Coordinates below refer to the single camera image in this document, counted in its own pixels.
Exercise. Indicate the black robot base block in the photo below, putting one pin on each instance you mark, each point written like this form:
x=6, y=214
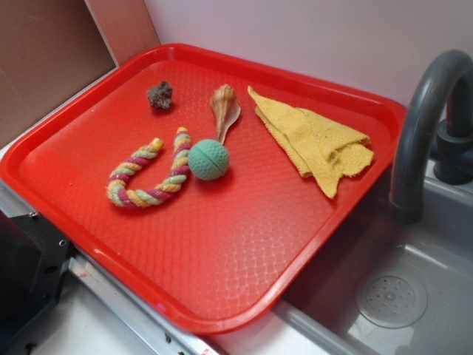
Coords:
x=34, y=256

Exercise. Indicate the brown spiral sea shell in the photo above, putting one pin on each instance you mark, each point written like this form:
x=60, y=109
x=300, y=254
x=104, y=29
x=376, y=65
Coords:
x=225, y=109

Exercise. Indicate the red plastic tray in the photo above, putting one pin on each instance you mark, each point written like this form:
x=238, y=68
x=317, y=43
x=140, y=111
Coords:
x=220, y=253

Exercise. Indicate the green rubber ball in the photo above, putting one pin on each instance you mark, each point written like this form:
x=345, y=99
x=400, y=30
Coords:
x=208, y=160

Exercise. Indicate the yellow folded cloth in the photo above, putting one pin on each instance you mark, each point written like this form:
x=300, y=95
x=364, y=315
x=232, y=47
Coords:
x=317, y=146

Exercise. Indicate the dark brown rock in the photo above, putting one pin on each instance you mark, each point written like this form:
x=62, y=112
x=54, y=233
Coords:
x=160, y=96

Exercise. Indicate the grey plastic sink basin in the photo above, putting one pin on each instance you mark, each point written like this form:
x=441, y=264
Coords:
x=320, y=302

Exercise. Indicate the round sink drain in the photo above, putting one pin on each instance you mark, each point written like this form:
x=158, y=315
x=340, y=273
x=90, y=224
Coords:
x=390, y=299

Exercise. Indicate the grey curved faucet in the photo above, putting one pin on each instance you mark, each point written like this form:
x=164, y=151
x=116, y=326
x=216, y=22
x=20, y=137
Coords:
x=438, y=127

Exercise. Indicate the brown cardboard panel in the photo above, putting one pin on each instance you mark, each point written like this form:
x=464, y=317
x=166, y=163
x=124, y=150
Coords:
x=51, y=50

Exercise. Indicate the multicolour braided rope toy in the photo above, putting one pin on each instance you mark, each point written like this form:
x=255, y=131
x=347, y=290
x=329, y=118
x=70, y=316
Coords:
x=152, y=175

